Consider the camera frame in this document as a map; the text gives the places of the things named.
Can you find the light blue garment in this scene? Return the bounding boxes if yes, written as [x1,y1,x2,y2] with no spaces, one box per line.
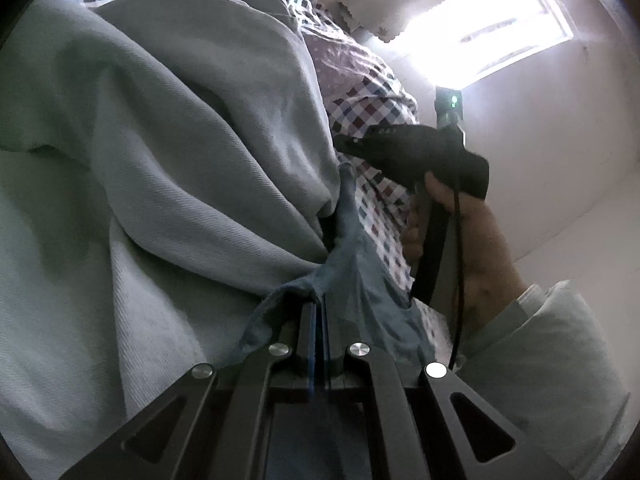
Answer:
[1,0,340,479]

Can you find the dark teal t-shirt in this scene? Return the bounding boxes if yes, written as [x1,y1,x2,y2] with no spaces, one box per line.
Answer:
[241,167,434,479]

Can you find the right forearm light sleeve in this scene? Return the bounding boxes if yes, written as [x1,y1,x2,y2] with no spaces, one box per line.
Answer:
[458,281,632,479]

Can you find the person right hand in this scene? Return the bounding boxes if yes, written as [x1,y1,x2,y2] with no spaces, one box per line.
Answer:
[424,172,528,339]

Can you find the plaid bed sheet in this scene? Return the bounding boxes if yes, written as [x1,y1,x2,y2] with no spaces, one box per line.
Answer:
[49,0,452,351]

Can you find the plaid rolled duvet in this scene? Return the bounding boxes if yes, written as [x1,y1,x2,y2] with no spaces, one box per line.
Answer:
[242,0,418,136]

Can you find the bright window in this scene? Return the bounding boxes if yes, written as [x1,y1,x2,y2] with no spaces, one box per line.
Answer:
[344,0,576,86]

